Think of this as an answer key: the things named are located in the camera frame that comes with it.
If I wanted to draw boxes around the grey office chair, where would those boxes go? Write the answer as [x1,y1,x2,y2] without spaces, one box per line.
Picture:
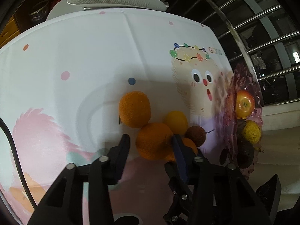
[46,0,202,21]

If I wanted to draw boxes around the red-brown lychee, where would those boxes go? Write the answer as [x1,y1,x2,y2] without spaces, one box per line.
[185,126,207,148]

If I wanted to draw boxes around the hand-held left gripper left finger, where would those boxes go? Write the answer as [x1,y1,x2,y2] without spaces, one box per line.
[27,134,130,225]

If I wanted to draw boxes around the black trash bin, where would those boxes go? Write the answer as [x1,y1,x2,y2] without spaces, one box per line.
[28,1,50,23]

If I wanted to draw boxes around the mandarin orange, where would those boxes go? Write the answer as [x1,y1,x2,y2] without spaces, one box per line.
[118,91,152,129]
[181,137,198,155]
[136,122,176,161]
[163,111,188,135]

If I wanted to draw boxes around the red apple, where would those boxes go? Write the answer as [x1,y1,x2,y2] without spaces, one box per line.
[235,90,255,118]

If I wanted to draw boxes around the dark avocado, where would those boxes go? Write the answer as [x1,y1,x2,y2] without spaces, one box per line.
[235,139,255,169]

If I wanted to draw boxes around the black cable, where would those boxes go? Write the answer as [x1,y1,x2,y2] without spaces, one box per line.
[0,117,38,210]

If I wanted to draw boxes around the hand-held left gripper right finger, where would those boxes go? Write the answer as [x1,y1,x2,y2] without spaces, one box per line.
[171,134,276,225]

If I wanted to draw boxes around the wooden desk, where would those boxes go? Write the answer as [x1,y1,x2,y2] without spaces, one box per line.
[0,0,71,47]

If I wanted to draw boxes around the yellow lemon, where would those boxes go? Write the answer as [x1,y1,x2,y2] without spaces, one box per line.
[241,120,262,144]

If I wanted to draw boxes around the metal window grille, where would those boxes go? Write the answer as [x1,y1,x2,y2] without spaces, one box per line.
[194,0,300,106]

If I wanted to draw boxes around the cartoon printed tablecloth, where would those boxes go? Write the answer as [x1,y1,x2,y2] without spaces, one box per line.
[0,9,236,225]

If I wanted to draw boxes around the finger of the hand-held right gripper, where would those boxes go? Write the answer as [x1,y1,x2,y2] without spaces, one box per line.
[255,174,282,219]
[163,162,196,225]

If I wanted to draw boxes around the purple glass fruit plate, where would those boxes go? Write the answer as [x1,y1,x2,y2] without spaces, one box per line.
[224,63,265,182]

